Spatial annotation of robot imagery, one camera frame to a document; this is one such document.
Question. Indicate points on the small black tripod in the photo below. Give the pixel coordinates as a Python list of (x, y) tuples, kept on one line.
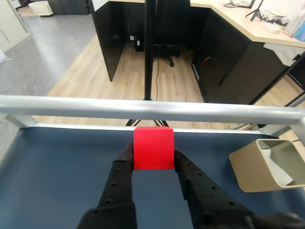
[(256, 12)]

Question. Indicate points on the wood-top desk with black panels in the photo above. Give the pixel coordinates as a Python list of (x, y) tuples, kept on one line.
[(238, 28)]

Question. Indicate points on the beige box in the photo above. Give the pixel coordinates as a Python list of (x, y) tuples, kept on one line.
[(252, 171)]

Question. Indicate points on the black office chair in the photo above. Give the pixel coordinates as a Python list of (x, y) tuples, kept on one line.
[(166, 51)]

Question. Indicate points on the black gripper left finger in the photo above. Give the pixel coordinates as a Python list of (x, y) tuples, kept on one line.
[(116, 195)]

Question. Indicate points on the white rolling cabinet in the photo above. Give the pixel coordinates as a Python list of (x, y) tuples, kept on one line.
[(41, 8)]

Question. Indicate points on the black waste bin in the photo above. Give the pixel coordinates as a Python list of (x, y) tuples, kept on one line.
[(139, 43)]

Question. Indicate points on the black partition desk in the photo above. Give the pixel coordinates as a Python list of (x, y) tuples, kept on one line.
[(112, 35)]

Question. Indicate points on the black tripod stand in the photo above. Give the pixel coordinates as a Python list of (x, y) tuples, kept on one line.
[(148, 47)]

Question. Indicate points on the grey storage cabinet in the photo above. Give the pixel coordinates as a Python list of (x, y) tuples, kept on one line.
[(9, 23)]

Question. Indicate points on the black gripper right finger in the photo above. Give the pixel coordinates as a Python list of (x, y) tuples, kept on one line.
[(205, 195)]

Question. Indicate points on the stack of papers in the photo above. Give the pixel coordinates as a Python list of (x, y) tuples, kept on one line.
[(274, 21)]

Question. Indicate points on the silver metal cart frame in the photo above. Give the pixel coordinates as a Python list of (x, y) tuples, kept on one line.
[(143, 108)]

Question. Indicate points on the red cube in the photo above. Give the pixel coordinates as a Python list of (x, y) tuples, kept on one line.
[(153, 149)]

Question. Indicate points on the white drawer unit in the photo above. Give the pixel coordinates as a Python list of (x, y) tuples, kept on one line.
[(283, 52)]

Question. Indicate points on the small red object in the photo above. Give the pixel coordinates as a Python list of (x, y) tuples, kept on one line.
[(206, 60)]

